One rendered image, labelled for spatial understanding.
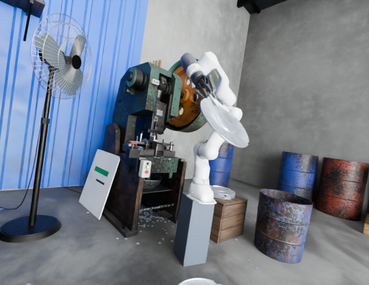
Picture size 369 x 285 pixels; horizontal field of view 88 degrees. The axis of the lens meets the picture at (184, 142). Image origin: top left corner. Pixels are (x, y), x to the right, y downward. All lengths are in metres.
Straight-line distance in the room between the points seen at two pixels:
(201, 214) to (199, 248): 0.24
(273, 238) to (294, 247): 0.16
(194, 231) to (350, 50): 4.32
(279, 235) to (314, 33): 4.27
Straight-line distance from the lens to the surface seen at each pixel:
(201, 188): 1.34
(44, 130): 1.77
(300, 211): 1.81
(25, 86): 2.78
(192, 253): 1.51
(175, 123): 2.22
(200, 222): 1.42
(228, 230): 1.93
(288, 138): 4.65
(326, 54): 4.96
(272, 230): 1.84
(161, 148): 1.85
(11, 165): 2.82
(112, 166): 2.01
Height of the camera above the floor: 0.85
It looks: 1 degrees down
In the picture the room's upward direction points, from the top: 8 degrees clockwise
